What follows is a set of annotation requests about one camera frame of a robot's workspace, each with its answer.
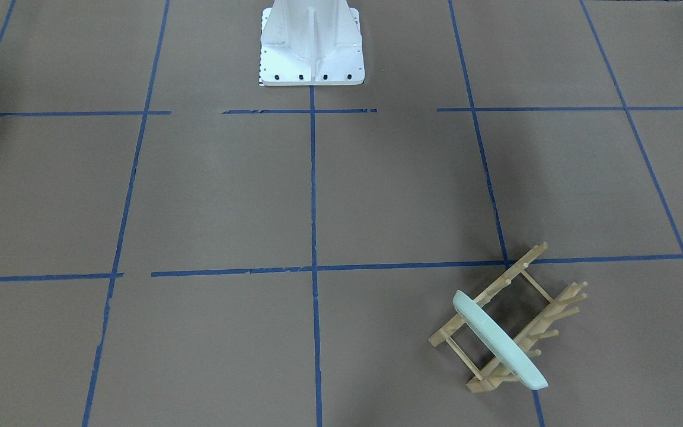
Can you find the light green plate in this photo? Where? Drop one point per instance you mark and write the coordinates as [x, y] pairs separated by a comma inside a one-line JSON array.
[[501, 345]]

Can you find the wooden dish rack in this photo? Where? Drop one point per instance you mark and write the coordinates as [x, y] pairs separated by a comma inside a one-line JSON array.
[[523, 308]]

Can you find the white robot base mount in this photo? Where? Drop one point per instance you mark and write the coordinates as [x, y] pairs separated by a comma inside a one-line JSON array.
[[311, 43]]

